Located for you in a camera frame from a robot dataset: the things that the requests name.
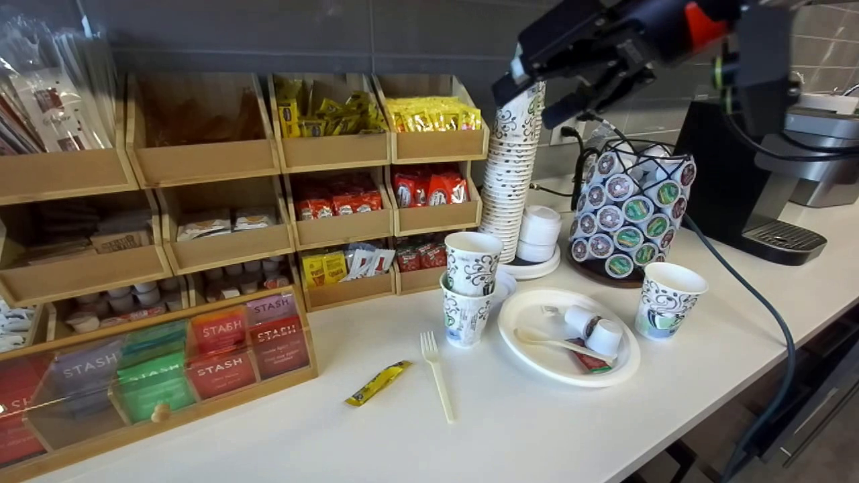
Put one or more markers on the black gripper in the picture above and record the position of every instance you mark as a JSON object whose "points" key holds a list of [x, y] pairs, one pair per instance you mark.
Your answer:
{"points": [[607, 27]]}

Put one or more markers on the bright yellow packet pile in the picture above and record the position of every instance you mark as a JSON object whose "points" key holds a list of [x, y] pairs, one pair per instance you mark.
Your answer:
{"points": [[434, 114]]}

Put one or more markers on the small red packet pile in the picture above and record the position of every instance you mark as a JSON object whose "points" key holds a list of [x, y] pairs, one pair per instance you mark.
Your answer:
{"points": [[421, 255]]}

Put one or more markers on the yellow green packet pile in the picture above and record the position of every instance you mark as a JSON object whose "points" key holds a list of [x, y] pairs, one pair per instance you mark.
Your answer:
{"points": [[327, 111]]}

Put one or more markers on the white printed packet pile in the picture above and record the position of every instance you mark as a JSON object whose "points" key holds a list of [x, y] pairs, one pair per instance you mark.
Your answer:
{"points": [[368, 260]]}

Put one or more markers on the small yellow packet pile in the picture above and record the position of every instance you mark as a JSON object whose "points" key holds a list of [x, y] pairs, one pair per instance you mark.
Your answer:
{"points": [[323, 268]]}

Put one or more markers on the tall paper cup stack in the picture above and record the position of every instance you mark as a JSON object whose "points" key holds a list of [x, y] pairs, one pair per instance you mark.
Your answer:
{"points": [[511, 178]]}

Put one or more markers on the white cup lid stack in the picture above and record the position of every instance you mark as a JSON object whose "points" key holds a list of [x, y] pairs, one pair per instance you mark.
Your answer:
{"points": [[540, 231]]}

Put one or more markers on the black silver coffee maker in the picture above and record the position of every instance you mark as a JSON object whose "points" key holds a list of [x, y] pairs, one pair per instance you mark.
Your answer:
{"points": [[715, 178]]}

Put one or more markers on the patterned paper cup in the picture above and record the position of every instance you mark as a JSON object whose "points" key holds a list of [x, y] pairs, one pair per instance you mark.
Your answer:
{"points": [[462, 323], [472, 264], [666, 304]]}

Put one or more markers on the white creamer cup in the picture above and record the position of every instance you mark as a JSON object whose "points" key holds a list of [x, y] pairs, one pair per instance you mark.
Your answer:
{"points": [[582, 323], [605, 335]]}

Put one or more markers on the wooden stirrer stick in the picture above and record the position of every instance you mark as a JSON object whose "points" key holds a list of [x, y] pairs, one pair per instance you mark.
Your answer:
{"points": [[552, 342]]}

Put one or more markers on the white paper plate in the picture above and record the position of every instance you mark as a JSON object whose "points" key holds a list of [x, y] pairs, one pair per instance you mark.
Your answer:
{"points": [[547, 362]]}

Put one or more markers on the white plastic fork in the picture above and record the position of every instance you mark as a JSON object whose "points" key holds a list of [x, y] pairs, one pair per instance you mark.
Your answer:
{"points": [[441, 378]]}

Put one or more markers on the brown wooden bin organizer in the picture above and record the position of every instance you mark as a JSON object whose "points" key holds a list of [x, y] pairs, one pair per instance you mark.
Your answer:
{"points": [[215, 165]]}

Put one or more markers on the clear wrapped cutlery bundle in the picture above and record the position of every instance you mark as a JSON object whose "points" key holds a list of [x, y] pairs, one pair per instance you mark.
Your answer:
{"points": [[54, 98]]}

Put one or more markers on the wooden tea bag box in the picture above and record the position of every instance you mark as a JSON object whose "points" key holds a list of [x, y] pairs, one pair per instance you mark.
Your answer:
{"points": [[151, 384]]}

